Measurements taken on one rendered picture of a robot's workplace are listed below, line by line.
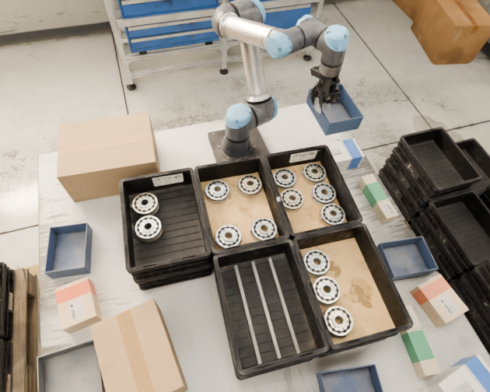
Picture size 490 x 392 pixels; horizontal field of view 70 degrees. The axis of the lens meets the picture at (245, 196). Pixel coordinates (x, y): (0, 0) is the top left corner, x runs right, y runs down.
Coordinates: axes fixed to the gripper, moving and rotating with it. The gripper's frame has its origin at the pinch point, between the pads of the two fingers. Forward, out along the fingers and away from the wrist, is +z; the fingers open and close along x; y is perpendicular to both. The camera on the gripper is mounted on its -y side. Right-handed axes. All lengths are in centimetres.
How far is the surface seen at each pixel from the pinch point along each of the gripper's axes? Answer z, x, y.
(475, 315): 90, 68, 84
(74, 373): 31, -113, 64
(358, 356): 41, -13, 87
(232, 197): 25, -41, 15
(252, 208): 25.8, -34.9, 22.5
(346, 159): 34.5, 17.6, 5.5
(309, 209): 27.9, -11.3, 28.9
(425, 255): 42, 32, 58
